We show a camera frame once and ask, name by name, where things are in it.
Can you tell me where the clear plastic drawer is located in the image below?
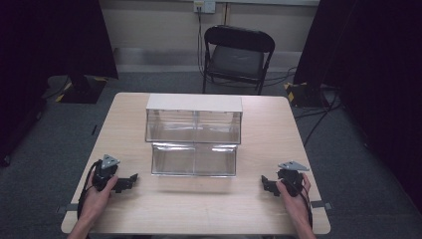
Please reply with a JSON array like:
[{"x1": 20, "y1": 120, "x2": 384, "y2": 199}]
[{"x1": 150, "y1": 142, "x2": 238, "y2": 178}]

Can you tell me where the white clear drawer cabinet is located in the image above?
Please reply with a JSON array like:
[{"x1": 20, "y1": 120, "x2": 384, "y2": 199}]
[{"x1": 144, "y1": 93, "x2": 244, "y2": 145}]

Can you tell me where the person's left hand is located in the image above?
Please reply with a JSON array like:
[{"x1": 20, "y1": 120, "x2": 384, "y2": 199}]
[{"x1": 79, "y1": 160, "x2": 119, "y2": 221}]

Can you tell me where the black stand base striped tape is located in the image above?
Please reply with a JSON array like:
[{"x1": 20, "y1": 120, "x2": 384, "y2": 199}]
[
  {"x1": 54, "y1": 74, "x2": 108, "y2": 105},
  {"x1": 283, "y1": 81, "x2": 331, "y2": 109}
]

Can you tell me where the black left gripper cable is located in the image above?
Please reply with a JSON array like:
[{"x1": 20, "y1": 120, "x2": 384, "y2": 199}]
[{"x1": 76, "y1": 159, "x2": 104, "y2": 220}]

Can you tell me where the person's right hand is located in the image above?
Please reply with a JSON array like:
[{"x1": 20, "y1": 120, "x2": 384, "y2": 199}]
[{"x1": 276, "y1": 172, "x2": 313, "y2": 222}]

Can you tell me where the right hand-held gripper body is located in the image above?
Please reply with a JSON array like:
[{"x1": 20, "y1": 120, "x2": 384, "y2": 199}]
[{"x1": 276, "y1": 160, "x2": 311, "y2": 197}]

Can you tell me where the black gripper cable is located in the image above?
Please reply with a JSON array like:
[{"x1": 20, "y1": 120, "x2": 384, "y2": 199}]
[
  {"x1": 76, "y1": 159, "x2": 104, "y2": 220},
  {"x1": 288, "y1": 178, "x2": 315, "y2": 230}
]

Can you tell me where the black wall cable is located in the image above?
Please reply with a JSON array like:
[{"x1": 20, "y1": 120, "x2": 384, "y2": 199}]
[{"x1": 196, "y1": 6, "x2": 208, "y2": 79}]

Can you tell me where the black floor cable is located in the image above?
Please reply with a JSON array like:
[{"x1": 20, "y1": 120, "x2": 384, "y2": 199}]
[{"x1": 265, "y1": 66, "x2": 342, "y2": 147}]

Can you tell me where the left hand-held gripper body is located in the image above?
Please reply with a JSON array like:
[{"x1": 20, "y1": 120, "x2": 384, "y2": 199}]
[{"x1": 92, "y1": 153, "x2": 121, "y2": 192}]

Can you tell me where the dark curtain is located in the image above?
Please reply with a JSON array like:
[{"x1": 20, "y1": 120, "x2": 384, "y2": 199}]
[
  {"x1": 0, "y1": 0, "x2": 119, "y2": 167},
  {"x1": 293, "y1": 0, "x2": 422, "y2": 213}
]

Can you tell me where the white wall socket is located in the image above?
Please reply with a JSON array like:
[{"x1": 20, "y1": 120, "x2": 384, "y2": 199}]
[{"x1": 193, "y1": 0, "x2": 217, "y2": 15}]

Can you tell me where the black folding chair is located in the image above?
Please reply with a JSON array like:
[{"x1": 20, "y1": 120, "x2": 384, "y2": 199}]
[{"x1": 201, "y1": 24, "x2": 277, "y2": 97}]

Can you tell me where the grey tape strip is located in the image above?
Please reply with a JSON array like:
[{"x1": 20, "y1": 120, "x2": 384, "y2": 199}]
[
  {"x1": 55, "y1": 203, "x2": 80, "y2": 214},
  {"x1": 310, "y1": 200, "x2": 333, "y2": 211}
]

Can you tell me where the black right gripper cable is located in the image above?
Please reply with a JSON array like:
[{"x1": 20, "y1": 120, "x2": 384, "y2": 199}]
[{"x1": 288, "y1": 178, "x2": 315, "y2": 230}]

